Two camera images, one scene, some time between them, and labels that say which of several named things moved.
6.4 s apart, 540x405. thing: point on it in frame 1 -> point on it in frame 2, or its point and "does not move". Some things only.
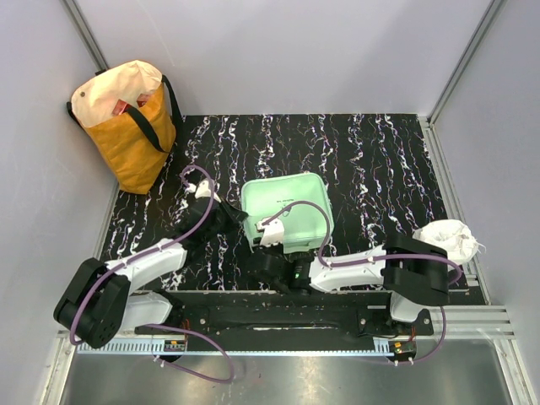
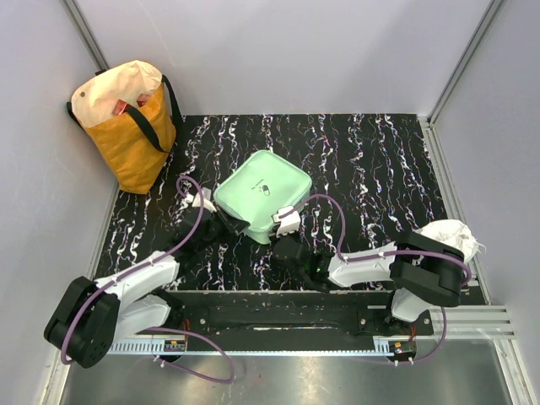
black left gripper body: [226, 223] does not move
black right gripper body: [276, 249] -> [296, 236]
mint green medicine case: [305, 224] -> [259, 187]
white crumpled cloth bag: [451, 235] does not move
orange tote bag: [131, 111] does not move
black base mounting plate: [288, 313] does not move
